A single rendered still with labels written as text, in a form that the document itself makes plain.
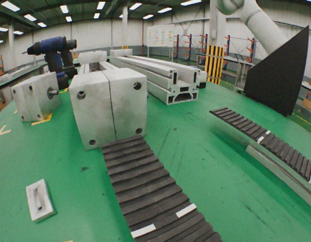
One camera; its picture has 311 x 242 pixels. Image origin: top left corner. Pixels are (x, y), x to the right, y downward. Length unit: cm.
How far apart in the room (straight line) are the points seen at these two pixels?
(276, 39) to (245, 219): 58
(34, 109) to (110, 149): 26
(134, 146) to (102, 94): 7
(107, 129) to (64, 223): 13
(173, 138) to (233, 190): 12
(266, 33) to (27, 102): 79
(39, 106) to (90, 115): 19
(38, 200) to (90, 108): 13
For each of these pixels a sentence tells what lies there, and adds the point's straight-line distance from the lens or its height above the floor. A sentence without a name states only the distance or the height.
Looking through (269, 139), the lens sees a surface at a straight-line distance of 23.
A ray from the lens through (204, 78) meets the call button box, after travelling 50.
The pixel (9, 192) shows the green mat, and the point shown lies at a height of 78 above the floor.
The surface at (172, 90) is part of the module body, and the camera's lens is 33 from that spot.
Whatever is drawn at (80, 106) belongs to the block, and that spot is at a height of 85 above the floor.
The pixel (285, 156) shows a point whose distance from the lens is 22.
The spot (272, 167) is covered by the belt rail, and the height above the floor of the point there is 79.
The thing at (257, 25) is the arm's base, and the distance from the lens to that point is 66.
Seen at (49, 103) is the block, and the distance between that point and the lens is 38.
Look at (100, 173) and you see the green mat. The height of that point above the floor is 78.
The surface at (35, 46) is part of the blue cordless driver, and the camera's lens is 62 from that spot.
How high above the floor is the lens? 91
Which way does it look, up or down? 30 degrees down
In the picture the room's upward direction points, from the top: 2 degrees clockwise
